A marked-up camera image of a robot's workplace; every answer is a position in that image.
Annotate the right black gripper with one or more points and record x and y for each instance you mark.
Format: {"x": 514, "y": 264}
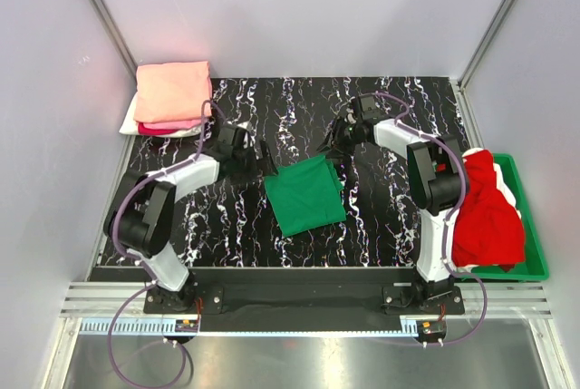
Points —
{"x": 338, "y": 141}

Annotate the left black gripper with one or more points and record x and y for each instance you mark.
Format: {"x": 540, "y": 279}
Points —
{"x": 256, "y": 170}

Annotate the green t shirt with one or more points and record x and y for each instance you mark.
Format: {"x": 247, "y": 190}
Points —
{"x": 305, "y": 196}

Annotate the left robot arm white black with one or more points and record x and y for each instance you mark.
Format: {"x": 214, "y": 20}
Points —
{"x": 139, "y": 219}

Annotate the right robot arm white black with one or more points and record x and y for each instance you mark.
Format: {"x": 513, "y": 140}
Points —
{"x": 437, "y": 179}

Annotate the folded pink t shirt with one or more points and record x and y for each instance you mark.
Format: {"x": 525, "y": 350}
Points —
{"x": 170, "y": 129}

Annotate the folded peach t shirt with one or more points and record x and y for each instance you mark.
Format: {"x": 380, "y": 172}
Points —
{"x": 171, "y": 92}

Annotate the folded white t shirt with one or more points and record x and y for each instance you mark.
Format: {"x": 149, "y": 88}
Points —
{"x": 130, "y": 127}

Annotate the red white t shirt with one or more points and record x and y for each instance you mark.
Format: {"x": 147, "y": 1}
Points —
{"x": 489, "y": 230}

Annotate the green plastic bin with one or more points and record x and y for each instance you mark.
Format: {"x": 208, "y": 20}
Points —
{"x": 534, "y": 268}

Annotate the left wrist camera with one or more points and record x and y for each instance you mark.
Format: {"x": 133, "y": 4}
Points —
{"x": 248, "y": 133}

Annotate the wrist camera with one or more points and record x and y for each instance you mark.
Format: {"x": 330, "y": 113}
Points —
{"x": 248, "y": 133}
{"x": 363, "y": 109}

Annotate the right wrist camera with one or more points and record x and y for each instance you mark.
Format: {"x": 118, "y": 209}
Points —
{"x": 363, "y": 109}

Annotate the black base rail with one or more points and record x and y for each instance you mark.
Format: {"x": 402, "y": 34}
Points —
{"x": 371, "y": 287}

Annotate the aluminium frame rail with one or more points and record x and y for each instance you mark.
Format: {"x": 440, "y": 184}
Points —
{"x": 123, "y": 311}

